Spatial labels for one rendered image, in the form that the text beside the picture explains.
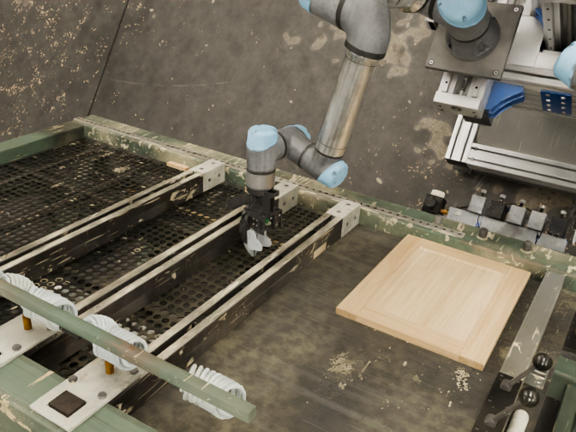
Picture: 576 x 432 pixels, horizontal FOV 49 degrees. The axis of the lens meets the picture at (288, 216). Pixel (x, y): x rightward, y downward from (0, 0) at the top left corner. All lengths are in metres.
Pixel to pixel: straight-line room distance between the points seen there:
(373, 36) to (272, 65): 2.02
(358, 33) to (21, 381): 0.97
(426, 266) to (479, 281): 0.15
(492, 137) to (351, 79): 1.34
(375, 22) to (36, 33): 3.39
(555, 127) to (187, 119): 1.90
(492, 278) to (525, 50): 0.68
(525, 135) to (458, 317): 1.23
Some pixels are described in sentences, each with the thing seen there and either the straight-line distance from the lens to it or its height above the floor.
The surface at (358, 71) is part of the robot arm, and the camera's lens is 1.45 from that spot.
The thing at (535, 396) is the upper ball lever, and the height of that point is 1.55.
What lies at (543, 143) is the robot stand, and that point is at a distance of 2.70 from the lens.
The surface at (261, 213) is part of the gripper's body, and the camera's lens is 1.61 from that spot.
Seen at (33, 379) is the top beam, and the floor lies 1.90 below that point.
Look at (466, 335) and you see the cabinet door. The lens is 1.59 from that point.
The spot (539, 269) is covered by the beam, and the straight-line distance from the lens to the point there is 1.91.
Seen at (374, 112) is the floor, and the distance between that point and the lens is 3.10.
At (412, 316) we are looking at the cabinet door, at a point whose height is 1.23.
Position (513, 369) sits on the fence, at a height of 1.32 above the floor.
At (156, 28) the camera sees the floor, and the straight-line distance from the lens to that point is 3.91.
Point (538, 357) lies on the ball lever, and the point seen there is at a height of 1.45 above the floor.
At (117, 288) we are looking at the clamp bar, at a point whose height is 1.59.
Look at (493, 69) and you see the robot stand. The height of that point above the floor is 1.04.
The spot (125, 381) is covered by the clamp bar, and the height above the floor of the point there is 1.83.
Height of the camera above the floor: 2.80
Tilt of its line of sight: 64 degrees down
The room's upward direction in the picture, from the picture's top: 67 degrees counter-clockwise
